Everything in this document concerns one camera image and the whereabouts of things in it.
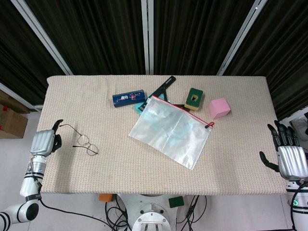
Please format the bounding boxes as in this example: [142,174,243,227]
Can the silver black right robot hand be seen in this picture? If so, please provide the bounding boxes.
[259,120,308,180]

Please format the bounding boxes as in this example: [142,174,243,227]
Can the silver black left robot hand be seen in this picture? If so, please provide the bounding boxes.
[30,119,64,156]

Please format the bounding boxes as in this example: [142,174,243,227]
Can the wire-frame eyeglasses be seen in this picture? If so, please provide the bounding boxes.
[60,124,99,156]

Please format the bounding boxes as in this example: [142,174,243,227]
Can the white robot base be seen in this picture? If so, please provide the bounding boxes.
[117,193,186,231]

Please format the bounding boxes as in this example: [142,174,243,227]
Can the brown cardboard box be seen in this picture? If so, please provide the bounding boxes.
[0,89,29,139]

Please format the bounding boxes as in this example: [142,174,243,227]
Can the orange block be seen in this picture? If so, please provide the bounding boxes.
[98,193,114,203]

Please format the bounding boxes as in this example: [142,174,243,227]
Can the pink cube block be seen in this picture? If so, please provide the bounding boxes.
[208,97,231,119]

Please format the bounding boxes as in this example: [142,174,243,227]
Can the blue printed pencil case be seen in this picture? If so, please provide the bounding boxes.
[112,88,147,108]

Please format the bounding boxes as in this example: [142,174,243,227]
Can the teal plastic item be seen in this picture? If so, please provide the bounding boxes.
[133,92,169,115]

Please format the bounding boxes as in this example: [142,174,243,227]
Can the beige woven tablecloth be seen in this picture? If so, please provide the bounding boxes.
[21,75,288,195]

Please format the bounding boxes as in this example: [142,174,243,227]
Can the green yellow scouring sponge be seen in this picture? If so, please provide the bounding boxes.
[184,88,204,112]

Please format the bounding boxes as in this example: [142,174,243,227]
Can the translucent zipper pouch red zip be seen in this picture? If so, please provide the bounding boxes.
[128,95,215,171]

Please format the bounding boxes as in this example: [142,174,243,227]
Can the black curtain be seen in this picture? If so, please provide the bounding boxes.
[0,0,308,121]

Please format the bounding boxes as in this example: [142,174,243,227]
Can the black folding stand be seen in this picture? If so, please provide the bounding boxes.
[139,76,185,113]

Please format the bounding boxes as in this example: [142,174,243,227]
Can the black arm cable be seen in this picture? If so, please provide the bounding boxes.
[38,198,114,229]

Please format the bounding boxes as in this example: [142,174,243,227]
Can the grey metal frame post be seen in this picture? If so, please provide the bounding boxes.
[10,0,74,76]
[140,0,154,75]
[216,0,268,76]

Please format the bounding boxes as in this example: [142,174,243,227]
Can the black floor cables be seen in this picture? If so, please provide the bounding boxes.
[104,194,207,231]

